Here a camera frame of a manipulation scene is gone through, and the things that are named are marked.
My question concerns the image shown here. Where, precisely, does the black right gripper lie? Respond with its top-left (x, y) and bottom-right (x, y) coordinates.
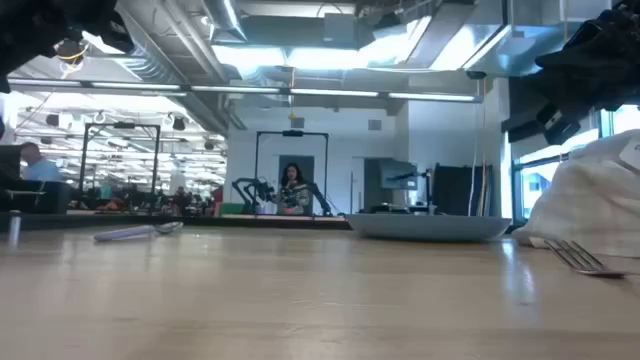
top-left (534, 5), bottom-right (640, 147)

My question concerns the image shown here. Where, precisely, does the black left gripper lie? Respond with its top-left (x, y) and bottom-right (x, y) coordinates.
top-left (0, 0), bottom-right (135, 94)

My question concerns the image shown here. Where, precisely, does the white cloth napkin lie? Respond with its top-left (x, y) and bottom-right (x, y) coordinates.
top-left (511, 128), bottom-right (640, 259)

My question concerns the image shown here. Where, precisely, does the silver metal fork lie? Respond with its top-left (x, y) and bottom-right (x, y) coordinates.
top-left (543, 239), bottom-right (627, 280)

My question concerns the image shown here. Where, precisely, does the blue-grey shallow plate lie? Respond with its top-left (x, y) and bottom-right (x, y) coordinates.
top-left (344, 212), bottom-right (513, 244)

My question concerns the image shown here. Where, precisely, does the round black ceiling device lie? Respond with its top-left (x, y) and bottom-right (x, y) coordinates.
top-left (53, 38), bottom-right (90, 67)

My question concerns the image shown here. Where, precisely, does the person at desk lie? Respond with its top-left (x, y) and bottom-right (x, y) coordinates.
top-left (19, 141), bottom-right (63, 183)

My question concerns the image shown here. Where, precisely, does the small grey cylinder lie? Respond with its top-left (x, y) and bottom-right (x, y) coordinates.
top-left (7, 209), bottom-right (23, 251)

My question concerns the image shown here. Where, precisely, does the long ceiling light bar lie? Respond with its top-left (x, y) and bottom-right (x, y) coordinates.
top-left (6, 77), bottom-right (484, 104)

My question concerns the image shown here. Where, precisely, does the person at robot station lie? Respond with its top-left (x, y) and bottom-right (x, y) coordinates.
top-left (275, 162), bottom-right (313, 217)

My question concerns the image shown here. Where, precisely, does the black metal gantry frame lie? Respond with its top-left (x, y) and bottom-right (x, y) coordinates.
top-left (254, 130), bottom-right (330, 217)
top-left (78, 122), bottom-right (162, 202)

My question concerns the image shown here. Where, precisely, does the wall-mounted monitor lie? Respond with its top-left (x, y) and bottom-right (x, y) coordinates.
top-left (377, 158), bottom-right (419, 192)

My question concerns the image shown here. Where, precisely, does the spoon with lilac handle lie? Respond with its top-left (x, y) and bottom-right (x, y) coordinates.
top-left (93, 221), bottom-right (185, 244)

